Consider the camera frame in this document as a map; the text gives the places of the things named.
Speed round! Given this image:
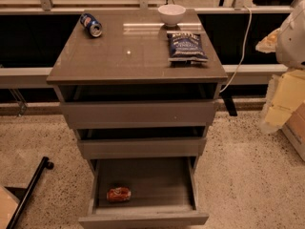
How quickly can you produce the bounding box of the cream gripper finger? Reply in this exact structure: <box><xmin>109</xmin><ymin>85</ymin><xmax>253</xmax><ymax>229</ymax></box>
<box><xmin>255</xmin><ymin>29</ymin><xmax>280</xmax><ymax>53</ymax></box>

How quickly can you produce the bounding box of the red coke can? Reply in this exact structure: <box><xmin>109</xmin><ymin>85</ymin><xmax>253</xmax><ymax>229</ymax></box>
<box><xmin>107</xmin><ymin>187</ymin><xmax>132</xmax><ymax>202</ymax></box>

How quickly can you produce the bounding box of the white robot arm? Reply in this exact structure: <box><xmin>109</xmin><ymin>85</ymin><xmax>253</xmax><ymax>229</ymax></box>
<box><xmin>255</xmin><ymin>0</ymin><xmax>305</xmax><ymax>70</ymax></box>

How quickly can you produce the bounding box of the grey three-drawer cabinet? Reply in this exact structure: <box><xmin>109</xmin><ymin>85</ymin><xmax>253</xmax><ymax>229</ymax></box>
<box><xmin>46</xmin><ymin>8</ymin><xmax>229</xmax><ymax>229</ymax></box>

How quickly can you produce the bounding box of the blue pepsi can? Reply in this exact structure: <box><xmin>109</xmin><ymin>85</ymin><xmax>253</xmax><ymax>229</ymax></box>
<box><xmin>80</xmin><ymin>13</ymin><xmax>102</xmax><ymax>37</ymax></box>

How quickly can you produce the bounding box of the grey top drawer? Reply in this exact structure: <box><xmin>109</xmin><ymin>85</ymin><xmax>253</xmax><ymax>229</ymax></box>
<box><xmin>55</xmin><ymin>83</ymin><xmax>216</xmax><ymax>129</ymax></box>

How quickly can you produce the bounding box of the grey drawer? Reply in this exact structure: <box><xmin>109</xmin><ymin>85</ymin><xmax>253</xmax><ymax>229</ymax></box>
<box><xmin>79</xmin><ymin>157</ymin><xmax>209</xmax><ymax>229</ymax></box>
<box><xmin>55</xmin><ymin>83</ymin><xmax>216</xmax><ymax>129</ymax></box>
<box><xmin>77</xmin><ymin>126</ymin><xmax>206</xmax><ymax>159</ymax></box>

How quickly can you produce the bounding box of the grey bottom drawer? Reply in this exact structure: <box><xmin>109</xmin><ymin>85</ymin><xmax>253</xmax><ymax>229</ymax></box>
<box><xmin>79</xmin><ymin>157</ymin><xmax>209</xmax><ymax>229</ymax></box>

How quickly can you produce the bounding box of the grey middle drawer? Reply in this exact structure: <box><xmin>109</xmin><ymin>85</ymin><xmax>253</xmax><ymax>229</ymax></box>
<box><xmin>77</xmin><ymin>126</ymin><xmax>206</xmax><ymax>159</ymax></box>

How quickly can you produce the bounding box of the blue chip bag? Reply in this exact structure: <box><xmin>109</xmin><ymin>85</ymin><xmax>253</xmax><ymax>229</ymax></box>
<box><xmin>167</xmin><ymin>31</ymin><xmax>208</xmax><ymax>62</ymax></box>

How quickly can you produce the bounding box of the cardboard box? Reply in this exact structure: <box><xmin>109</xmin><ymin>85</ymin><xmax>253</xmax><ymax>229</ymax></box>
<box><xmin>282</xmin><ymin>101</ymin><xmax>305</xmax><ymax>161</ymax></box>

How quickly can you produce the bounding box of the white bowl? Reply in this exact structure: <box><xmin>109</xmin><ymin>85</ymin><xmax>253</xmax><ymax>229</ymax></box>
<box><xmin>158</xmin><ymin>4</ymin><xmax>186</xmax><ymax>27</ymax></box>

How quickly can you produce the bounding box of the black metal leg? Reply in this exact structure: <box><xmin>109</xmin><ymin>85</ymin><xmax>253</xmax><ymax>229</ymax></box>
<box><xmin>5</xmin><ymin>156</ymin><xmax>54</xmax><ymax>229</ymax></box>

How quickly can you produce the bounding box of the wooden board corner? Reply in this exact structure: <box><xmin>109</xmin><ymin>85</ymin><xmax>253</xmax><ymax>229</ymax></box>
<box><xmin>0</xmin><ymin>185</ymin><xmax>19</xmax><ymax>229</ymax></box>

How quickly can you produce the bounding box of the white cable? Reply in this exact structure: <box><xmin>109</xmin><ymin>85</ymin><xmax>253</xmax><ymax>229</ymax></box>
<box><xmin>219</xmin><ymin>5</ymin><xmax>253</xmax><ymax>94</ymax></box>

